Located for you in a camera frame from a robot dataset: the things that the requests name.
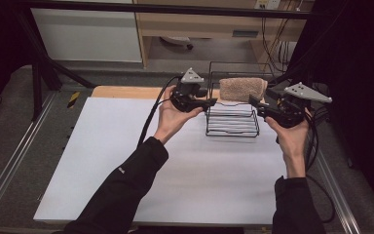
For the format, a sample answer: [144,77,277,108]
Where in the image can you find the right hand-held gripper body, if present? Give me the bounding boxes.
[265,81,333,129]

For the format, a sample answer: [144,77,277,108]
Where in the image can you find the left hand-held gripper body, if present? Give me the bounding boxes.
[169,67,209,113]

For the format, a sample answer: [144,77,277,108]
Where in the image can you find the beige terry towel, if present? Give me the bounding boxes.
[218,77,269,103]

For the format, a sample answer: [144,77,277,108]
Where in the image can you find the black wire rack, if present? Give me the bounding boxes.
[205,60,276,138]

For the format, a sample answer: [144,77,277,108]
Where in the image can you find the person's right hand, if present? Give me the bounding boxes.
[264,107,314,164]

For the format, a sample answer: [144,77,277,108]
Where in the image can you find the person's left hand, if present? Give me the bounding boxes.
[153,85,206,145]

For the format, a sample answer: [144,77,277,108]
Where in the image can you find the office chair base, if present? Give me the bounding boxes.
[160,35,195,51]

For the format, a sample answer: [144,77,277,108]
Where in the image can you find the wooden desk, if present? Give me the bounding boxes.
[132,0,316,68]

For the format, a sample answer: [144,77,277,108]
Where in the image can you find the black curtain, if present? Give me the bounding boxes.
[0,0,38,113]
[288,0,374,220]

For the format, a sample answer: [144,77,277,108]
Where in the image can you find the white cabinet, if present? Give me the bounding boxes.
[30,0,143,63]

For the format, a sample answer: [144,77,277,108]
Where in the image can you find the black metal stand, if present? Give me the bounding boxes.
[13,9,97,122]

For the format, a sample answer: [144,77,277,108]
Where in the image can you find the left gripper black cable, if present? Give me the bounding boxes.
[136,75,183,149]

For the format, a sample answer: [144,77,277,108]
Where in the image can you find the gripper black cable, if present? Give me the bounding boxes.
[136,75,183,149]
[303,105,337,225]

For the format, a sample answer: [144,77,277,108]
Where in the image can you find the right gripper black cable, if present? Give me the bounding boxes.
[303,105,337,225]

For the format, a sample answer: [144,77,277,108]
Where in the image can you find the hanging black cables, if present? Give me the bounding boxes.
[260,16,295,75]

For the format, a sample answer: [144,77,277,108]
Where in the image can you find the black horizontal frame bar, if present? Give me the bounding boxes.
[16,0,318,20]

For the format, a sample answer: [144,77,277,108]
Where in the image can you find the white wall socket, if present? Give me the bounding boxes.
[253,0,282,11]

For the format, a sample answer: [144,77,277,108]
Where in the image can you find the aluminium rail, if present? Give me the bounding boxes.
[314,149,362,234]
[0,92,58,223]

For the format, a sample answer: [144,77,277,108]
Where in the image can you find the yellow-handled tool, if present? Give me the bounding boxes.
[66,91,82,109]

